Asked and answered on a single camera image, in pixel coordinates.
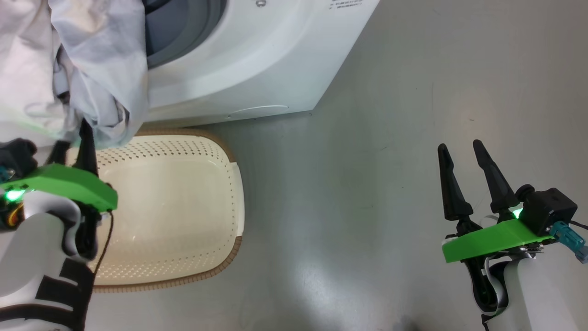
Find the grey rubber door gasket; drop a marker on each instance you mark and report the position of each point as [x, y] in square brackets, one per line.
[183, 32]

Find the cream perforated laundry basket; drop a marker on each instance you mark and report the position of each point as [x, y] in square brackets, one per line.
[174, 207]

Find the round white filter cover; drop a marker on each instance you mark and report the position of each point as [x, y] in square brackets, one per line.
[257, 111]

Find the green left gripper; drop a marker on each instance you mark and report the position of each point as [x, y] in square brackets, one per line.
[69, 181]

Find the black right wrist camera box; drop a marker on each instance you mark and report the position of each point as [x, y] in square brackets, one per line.
[549, 207]

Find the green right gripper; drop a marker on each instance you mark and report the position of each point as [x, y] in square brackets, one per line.
[496, 239]

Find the white front-load washing machine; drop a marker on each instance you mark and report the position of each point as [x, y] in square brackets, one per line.
[239, 69]

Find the white garment with blue trim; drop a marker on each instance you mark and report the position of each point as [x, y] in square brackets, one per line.
[92, 55]

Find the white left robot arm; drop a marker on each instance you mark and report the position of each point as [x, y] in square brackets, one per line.
[27, 257]

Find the small black text sticker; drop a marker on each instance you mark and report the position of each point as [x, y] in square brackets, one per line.
[345, 3]

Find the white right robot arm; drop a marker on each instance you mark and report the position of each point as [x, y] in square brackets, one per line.
[542, 294]

